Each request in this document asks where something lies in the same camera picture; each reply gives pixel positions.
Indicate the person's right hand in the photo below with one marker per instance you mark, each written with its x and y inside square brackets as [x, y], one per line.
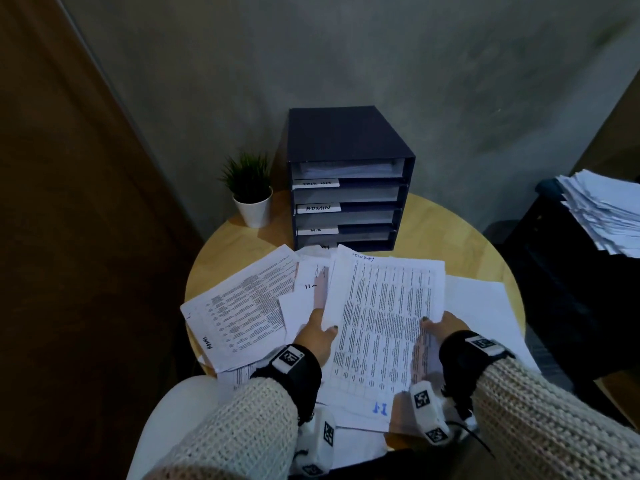
[450, 325]

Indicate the person's left hand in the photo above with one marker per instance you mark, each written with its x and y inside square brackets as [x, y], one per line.
[312, 337]

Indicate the person's right thumb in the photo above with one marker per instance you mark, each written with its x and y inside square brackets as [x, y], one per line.
[429, 323]

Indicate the person's left thumb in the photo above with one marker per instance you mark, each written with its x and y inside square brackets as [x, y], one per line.
[331, 330]

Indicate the printed table sheet blue mark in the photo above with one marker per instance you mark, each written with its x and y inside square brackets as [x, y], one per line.
[380, 314]

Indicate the person's left forearm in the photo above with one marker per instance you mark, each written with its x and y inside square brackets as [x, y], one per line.
[240, 429]

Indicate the person's right forearm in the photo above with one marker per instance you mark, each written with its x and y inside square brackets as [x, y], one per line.
[540, 419]

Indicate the pile of loose paper sheets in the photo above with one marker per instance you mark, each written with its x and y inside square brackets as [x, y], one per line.
[240, 304]

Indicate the white handwritten label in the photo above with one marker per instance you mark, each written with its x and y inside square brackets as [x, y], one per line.
[316, 229]
[318, 208]
[315, 183]

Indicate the black cabinet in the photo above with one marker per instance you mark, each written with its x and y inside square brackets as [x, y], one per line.
[560, 294]

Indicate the green plant in white pot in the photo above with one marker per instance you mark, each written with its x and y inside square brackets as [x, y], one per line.
[250, 194]

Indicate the white chair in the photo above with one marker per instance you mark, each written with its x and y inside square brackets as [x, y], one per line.
[170, 419]

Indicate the dark blue document tray organizer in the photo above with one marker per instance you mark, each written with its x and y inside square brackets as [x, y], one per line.
[345, 139]

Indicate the stack of white papers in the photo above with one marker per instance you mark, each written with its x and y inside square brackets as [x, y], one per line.
[602, 214]

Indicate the brown wooden door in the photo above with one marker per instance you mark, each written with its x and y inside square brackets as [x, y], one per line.
[65, 244]

